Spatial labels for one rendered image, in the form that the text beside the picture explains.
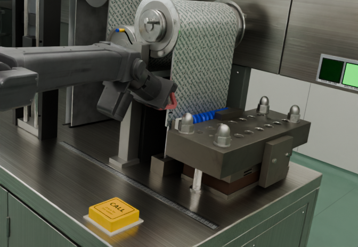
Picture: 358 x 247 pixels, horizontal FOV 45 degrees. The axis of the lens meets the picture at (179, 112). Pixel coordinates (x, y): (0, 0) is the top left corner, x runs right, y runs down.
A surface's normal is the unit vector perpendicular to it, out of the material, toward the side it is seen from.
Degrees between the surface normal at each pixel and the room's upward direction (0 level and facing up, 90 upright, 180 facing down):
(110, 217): 0
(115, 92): 66
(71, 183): 0
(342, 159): 90
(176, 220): 0
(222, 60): 90
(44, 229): 90
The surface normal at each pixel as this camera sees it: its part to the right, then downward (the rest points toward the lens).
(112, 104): -0.18, -0.16
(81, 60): 0.92, 0.30
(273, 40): -0.67, 0.15
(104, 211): 0.11, -0.95
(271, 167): 0.73, 0.27
